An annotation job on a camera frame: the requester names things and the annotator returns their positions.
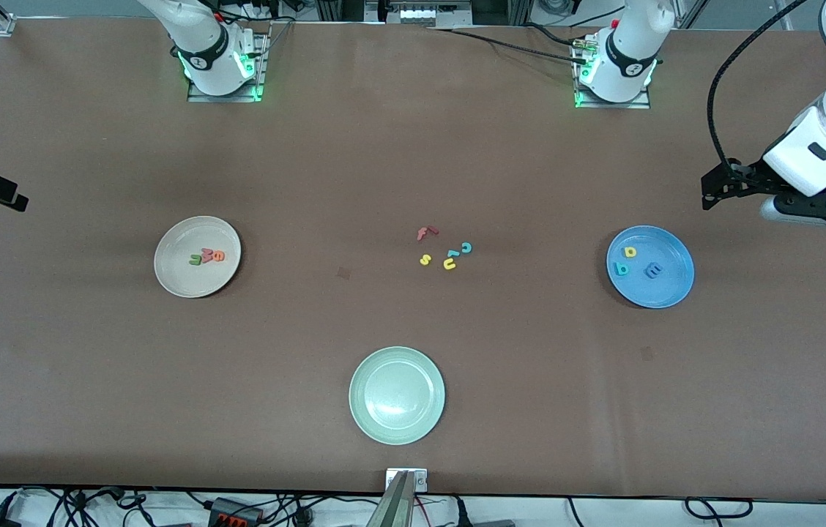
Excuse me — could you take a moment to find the short black table cable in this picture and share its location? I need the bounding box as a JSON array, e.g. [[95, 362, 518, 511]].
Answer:
[[523, 22, 586, 46]]

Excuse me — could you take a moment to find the long black table cable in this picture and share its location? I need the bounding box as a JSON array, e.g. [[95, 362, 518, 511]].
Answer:
[[424, 26, 589, 65]]

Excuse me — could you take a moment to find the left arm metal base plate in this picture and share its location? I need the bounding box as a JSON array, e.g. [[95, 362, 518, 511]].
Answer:
[[573, 33, 652, 111]]

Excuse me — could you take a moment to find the white power strip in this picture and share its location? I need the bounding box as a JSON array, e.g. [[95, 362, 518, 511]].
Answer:
[[387, 0, 474, 27]]

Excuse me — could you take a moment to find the black orange power strip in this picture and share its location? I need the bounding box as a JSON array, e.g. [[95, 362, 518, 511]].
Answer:
[[206, 496, 264, 527]]

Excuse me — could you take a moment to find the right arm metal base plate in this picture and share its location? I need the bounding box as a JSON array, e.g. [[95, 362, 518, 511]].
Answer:
[[187, 29, 272, 103]]

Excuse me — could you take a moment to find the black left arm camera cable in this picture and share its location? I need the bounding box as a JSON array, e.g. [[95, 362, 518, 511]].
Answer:
[[706, 0, 809, 171]]

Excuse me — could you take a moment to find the aluminium camera mount post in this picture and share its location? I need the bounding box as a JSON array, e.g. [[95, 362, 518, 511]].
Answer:
[[367, 468, 429, 527]]

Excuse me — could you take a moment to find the black looped floor cable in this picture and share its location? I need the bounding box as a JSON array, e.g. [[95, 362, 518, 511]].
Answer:
[[682, 497, 755, 522]]

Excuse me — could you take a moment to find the beige round plate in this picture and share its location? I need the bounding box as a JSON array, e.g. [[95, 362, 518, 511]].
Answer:
[[154, 216, 242, 299]]

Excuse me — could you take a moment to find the blue round plate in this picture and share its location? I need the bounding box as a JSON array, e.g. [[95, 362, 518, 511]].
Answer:
[[606, 225, 696, 310]]

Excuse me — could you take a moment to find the pale green round plate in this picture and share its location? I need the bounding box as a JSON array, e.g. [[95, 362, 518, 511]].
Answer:
[[349, 346, 447, 446]]

